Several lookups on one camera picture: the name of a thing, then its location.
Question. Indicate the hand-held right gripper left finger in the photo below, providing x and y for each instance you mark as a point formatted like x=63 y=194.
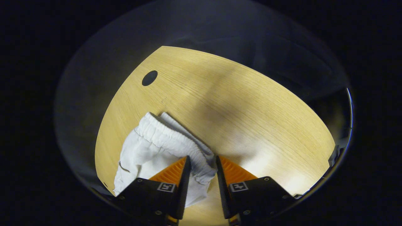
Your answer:
x=183 y=191

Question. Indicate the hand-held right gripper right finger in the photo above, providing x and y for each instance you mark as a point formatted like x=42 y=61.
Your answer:
x=221 y=191

